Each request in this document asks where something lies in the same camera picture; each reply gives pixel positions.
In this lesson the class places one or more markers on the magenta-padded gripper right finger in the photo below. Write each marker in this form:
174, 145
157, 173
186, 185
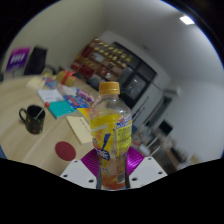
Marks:
146, 171

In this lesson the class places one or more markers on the trophy shelf unit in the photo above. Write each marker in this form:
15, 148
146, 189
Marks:
100, 61

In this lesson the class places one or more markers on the black glass double door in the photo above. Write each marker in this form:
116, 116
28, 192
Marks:
136, 80

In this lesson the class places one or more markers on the yellow-labelled drink bottle orange cap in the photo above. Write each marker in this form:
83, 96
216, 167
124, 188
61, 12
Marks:
110, 133

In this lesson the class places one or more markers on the black monitor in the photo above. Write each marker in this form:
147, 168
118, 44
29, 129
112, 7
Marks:
165, 127

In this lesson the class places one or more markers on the blue printed booklet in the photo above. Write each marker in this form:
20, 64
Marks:
76, 101

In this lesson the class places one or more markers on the flat round red coaster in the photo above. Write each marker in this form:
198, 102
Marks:
65, 151

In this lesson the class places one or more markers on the black office chair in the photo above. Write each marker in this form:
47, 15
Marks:
35, 60

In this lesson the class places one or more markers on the yellow gift box red ribbon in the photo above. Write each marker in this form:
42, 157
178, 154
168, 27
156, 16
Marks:
66, 78

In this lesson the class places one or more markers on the red-ball stirrer stick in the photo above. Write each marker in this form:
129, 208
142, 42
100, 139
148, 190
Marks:
47, 104

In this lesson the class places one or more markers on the pale yellow notepad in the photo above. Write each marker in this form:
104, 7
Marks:
35, 82

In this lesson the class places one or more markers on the purple sign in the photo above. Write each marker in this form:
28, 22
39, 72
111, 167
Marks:
18, 58

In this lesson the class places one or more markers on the white air conditioner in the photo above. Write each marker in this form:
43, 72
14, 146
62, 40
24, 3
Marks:
173, 91

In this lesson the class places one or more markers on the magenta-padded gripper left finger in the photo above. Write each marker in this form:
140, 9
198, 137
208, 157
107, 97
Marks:
76, 173

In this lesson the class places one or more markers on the black mug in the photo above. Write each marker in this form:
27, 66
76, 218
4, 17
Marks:
33, 121

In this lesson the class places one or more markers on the teal notebook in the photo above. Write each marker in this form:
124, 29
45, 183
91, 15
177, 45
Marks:
60, 109

